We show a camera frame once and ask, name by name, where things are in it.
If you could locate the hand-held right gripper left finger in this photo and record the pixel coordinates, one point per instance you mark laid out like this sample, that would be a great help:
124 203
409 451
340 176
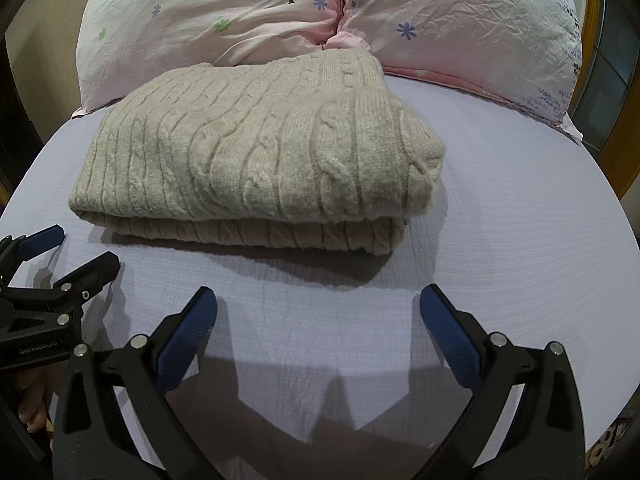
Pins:
187 327

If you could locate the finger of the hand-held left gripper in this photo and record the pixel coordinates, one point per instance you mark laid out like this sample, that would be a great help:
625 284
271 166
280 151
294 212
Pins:
42 241
95 269

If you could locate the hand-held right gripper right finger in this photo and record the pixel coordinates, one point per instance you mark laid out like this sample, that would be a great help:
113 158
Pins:
450 332

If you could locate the person's left hand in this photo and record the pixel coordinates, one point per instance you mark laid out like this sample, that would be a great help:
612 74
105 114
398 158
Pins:
34 402

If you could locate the lavender bed sheet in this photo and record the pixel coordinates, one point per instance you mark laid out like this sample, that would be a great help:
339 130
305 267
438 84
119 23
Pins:
350 320

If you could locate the white floral pillow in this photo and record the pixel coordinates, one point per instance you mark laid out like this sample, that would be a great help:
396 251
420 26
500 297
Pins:
200 15

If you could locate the pink floral pillow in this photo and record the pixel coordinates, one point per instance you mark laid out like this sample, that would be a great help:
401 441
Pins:
465 30

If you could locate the glass window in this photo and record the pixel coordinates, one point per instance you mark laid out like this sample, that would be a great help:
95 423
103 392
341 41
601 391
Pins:
607 60

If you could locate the yellow wooden frame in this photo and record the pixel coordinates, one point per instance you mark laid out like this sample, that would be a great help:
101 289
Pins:
615 160

